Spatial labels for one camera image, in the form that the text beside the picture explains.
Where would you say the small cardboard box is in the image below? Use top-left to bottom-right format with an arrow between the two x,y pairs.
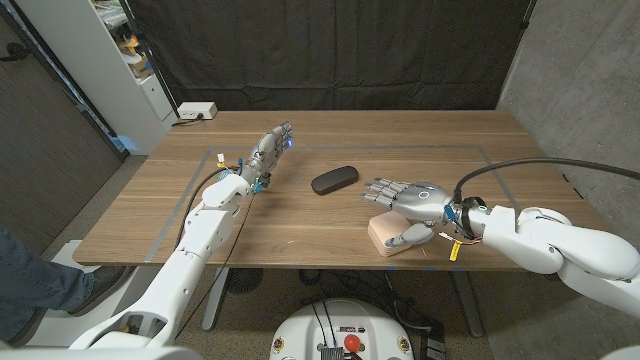
127,53 -> 155,80

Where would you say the white shelf unit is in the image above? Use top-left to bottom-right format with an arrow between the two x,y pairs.
14,0 -> 179,156

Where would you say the yellow toy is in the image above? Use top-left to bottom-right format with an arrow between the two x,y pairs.
118,35 -> 141,56

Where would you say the dark grey shoe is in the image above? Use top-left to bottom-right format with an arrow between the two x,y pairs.
67,265 -> 129,317

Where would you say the grey tape outline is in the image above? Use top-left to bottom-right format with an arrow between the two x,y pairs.
144,144 -> 561,271

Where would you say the grey table leg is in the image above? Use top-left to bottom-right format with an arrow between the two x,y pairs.
452,269 -> 485,339
201,268 -> 230,332

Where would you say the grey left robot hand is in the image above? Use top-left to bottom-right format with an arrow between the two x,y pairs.
242,120 -> 295,190

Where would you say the black glasses case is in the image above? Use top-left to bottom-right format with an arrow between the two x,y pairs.
311,165 -> 360,197

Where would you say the black stand pole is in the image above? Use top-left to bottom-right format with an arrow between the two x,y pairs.
118,0 -> 181,120

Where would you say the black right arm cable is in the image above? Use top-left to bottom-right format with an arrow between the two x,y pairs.
452,157 -> 640,204

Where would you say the black backdrop curtain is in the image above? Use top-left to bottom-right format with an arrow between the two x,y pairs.
127,0 -> 536,112

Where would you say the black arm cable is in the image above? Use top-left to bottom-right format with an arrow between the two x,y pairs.
175,164 -> 241,249
452,157 -> 640,204

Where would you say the white power strip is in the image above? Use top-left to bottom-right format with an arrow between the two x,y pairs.
177,101 -> 219,121

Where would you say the white floor platform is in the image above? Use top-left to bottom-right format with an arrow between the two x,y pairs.
29,239 -> 166,349

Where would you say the black power adapter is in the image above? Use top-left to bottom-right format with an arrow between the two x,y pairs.
419,319 -> 447,360

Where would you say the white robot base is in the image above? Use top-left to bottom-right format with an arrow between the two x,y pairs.
268,298 -> 415,360

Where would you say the pink square jewelry box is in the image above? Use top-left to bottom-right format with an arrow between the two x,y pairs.
367,209 -> 419,258

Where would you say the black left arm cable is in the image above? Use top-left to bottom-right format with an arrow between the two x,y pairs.
175,164 -> 241,249

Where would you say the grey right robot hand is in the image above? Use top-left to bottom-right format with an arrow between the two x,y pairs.
357,177 -> 459,250

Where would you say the black door handle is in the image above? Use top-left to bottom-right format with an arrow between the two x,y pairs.
0,42 -> 30,64

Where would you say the person's leg in jeans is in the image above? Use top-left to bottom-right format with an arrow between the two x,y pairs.
0,227 -> 95,341

